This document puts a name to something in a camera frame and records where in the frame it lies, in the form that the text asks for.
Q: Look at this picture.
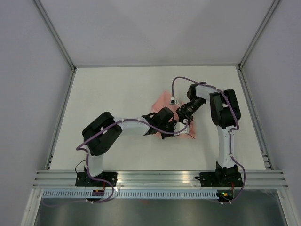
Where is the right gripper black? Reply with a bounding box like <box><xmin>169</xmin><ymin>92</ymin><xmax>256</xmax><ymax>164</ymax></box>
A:
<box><xmin>176</xmin><ymin>97</ymin><xmax>206</xmax><ymax>125</ymax></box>

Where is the pink cloth napkin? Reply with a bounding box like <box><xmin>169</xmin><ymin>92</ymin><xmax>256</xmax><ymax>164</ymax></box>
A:
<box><xmin>151</xmin><ymin>90</ymin><xmax>196</xmax><ymax>139</ymax></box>

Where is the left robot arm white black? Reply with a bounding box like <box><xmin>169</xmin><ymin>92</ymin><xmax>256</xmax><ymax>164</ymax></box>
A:
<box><xmin>82</xmin><ymin>107</ymin><xmax>177</xmax><ymax>186</ymax></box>

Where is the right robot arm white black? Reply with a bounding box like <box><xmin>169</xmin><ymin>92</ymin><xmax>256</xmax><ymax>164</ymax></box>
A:
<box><xmin>176</xmin><ymin>83</ymin><xmax>241</xmax><ymax>186</ymax></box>

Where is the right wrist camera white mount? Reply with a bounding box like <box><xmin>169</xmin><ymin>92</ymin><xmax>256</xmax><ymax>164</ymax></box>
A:
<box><xmin>170</xmin><ymin>96</ymin><xmax>178</xmax><ymax>105</ymax></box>

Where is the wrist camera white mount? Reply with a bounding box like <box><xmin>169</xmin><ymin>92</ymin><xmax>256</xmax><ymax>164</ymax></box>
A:
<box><xmin>174</xmin><ymin>119</ymin><xmax>190</xmax><ymax>136</ymax></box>
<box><xmin>170</xmin><ymin>96</ymin><xmax>178</xmax><ymax>105</ymax></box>

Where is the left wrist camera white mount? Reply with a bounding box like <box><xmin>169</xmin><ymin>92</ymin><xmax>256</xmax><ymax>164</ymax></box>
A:
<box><xmin>174</xmin><ymin>119</ymin><xmax>190</xmax><ymax>136</ymax></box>

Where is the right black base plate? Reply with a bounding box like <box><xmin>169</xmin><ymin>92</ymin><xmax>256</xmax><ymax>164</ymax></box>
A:
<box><xmin>199</xmin><ymin>172</ymin><xmax>243</xmax><ymax>187</ymax></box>

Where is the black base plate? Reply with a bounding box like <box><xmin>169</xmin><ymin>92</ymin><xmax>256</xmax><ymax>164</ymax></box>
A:
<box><xmin>199</xmin><ymin>172</ymin><xmax>243</xmax><ymax>187</ymax></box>
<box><xmin>75</xmin><ymin>172</ymin><xmax>118</xmax><ymax>187</ymax></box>

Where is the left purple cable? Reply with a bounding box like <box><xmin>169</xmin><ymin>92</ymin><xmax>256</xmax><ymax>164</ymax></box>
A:
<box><xmin>42</xmin><ymin>118</ymin><xmax>190</xmax><ymax>208</ymax></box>

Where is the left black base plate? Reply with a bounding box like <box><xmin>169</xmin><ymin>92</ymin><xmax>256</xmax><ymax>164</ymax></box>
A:
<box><xmin>75</xmin><ymin>172</ymin><xmax>118</xmax><ymax>187</ymax></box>

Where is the aluminium front rail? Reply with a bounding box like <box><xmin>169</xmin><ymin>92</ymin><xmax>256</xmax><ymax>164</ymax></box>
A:
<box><xmin>32</xmin><ymin>170</ymin><xmax>288</xmax><ymax>190</ymax></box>

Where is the white slotted cable duct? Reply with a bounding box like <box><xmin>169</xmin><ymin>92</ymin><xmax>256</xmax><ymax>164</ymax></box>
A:
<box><xmin>42</xmin><ymin>189</ymin><xmax>218</xmax><ymax>199</ymax></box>

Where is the right aluminium frame post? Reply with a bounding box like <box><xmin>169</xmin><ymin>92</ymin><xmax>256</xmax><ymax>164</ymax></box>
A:
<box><xmin>238</xmin><ymin>0</ymin><xmax>281</xmax><ymax>70</ymax></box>

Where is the aluminium frame post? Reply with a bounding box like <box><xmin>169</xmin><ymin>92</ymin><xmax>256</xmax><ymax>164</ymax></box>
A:
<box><xmin>238</xmin><ymin>0</ymin><xmax>281</xmax><ymax>70</ymax></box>
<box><xmin>32</xmin><ymin>0</ymin><xmax>77</xmax><ymax>70</ymax></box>

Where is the left aluminium frame post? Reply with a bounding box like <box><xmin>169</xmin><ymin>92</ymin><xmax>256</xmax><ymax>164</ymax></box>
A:
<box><xmin>32</xmin><ymin>0</ymin><xmax>77</xmax><ymax>70</ymax></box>

